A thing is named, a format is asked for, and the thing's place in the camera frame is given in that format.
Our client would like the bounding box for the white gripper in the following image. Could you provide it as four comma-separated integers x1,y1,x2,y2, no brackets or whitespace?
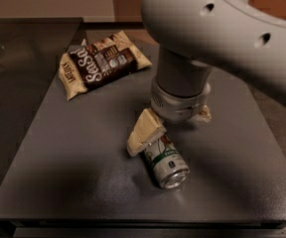
126,79,212,157

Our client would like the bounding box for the silver 7up soda can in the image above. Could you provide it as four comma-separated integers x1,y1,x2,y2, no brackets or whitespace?
144,134,190,189

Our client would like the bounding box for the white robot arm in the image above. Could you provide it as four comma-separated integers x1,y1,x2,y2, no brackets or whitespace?
126,0,286,156

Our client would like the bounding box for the brown sea salt chip bag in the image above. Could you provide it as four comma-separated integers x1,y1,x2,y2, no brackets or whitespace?
59,31,152,100

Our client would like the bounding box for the dark side table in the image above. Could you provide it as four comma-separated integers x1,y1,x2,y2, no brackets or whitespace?
0,19,79,184

